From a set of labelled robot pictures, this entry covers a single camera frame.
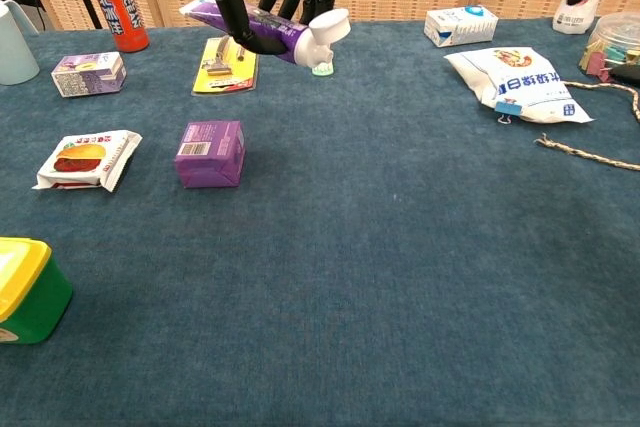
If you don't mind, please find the purple box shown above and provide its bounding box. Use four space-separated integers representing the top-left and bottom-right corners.
173 120 247 190

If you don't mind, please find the light blue plastic cup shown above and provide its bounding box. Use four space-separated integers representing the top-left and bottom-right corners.
0 0 41 87

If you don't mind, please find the braided beige rope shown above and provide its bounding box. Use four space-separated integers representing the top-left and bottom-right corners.
533 79 640 172

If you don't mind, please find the blue binder clip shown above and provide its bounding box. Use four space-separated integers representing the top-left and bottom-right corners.
494 100 524 125

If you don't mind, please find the purple white toothpaste tube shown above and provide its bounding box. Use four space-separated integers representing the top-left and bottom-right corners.
178 0 351 68

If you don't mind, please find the razor on yellow card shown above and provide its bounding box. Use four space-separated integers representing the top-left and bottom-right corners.
192 35 262 96

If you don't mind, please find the small purple white carton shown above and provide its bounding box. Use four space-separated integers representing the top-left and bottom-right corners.
50 51 128 99

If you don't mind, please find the white powder bag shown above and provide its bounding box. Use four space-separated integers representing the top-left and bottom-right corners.
443 46 595 125

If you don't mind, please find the orange soda can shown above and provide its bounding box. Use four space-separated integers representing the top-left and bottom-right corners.
82 0 151 54

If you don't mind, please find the clear jar of binder clips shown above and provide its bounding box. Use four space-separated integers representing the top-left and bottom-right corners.
578 11 640 87

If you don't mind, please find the yellow lidded green container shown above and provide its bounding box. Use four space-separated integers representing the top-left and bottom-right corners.
0 236 74 346

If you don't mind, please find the burger snack packet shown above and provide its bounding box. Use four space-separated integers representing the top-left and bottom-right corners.
31 129 144 193

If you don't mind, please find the white blue milk carton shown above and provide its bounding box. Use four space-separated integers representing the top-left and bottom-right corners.
423 5 500 49

